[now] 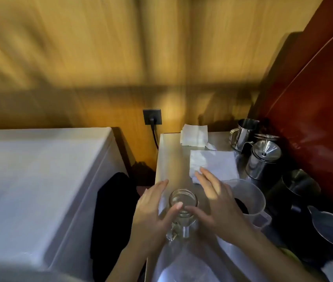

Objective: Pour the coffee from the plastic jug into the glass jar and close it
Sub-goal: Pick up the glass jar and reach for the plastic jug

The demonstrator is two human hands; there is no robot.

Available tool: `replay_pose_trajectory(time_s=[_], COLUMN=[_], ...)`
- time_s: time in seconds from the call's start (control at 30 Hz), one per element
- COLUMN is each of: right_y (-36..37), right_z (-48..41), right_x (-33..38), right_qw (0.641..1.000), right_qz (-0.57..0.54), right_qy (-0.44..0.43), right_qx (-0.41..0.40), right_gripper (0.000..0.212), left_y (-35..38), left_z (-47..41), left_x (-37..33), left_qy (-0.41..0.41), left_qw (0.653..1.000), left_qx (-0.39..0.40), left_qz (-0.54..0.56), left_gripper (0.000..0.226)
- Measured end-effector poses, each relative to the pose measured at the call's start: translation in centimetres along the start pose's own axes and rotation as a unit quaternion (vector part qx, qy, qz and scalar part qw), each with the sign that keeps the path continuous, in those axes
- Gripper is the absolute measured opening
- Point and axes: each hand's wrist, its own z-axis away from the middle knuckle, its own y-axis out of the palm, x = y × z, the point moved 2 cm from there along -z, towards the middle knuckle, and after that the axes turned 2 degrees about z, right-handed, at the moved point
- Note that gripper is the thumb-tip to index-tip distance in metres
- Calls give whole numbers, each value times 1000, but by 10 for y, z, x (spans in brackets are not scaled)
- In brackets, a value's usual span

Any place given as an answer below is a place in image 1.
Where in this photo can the person's left hand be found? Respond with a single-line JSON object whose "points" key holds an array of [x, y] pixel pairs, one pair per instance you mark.
{"points": [[148, 217]]}

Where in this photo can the person's right hand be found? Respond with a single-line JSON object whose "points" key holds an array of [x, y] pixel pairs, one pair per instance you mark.
{"points": [[222, 211]]}

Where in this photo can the person's left thumb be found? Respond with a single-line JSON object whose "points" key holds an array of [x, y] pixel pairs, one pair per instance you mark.
{"points": [[173, 214]]}

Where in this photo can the person's right middle finger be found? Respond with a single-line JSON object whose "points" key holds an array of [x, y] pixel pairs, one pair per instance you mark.
{"points": [[212, 178]]}

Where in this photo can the person's right thumb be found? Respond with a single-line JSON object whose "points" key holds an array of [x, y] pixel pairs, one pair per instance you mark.
{"points": [[197, 212]]}

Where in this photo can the person's left forearm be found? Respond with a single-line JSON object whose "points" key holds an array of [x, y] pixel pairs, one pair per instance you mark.
{"points": [[131, 265]]}

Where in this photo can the person's right forearm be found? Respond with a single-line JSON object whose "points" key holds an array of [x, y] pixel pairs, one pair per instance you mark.
{"points": [[269, 255]]}

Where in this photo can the white flat cloth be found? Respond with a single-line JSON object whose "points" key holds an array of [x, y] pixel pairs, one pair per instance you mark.
{"points": [[219, 164]]}

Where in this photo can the clear plastic measuring jug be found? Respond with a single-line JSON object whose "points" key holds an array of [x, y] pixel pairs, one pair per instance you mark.
{"points": [[250, 199]]}

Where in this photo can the white folded napkin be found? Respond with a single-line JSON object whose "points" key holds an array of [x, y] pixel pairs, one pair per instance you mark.
{"points": [[194, 135]]}

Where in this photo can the white cloth under mug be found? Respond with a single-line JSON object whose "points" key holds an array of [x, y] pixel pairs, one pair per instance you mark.
{"points": [[184, 261]]}

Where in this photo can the steel pot with funnel lid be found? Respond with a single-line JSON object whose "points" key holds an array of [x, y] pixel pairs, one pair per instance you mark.
{"points": [[262, 161]]}

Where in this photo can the small steel milk pitcher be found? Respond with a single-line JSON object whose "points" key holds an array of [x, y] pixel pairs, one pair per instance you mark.
{"points": [[244, 133]]}

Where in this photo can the black cloth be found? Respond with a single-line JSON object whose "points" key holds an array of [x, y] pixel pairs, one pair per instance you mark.
{"points": [[110, 226]]}

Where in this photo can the small round steel strainer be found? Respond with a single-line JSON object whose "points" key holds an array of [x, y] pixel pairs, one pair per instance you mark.
{"points": [[268, 137]]}

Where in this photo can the black pitcher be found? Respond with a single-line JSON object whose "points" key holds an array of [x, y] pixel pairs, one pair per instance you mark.
{"points": [[296, 190]]}

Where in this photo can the dark red wooden panel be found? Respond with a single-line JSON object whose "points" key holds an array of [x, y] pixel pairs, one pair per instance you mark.
{"points": [[316, 108]]}

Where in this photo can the grey steel pitcher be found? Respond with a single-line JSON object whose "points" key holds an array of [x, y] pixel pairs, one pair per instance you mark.
{"points": [[331, 229]]}

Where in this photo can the white chest appliance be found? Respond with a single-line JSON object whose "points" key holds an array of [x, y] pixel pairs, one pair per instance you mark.
{"points": [[37, 185]]}

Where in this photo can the black wall socket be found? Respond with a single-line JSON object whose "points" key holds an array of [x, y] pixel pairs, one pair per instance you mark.
{"points": [[151, 114]]}

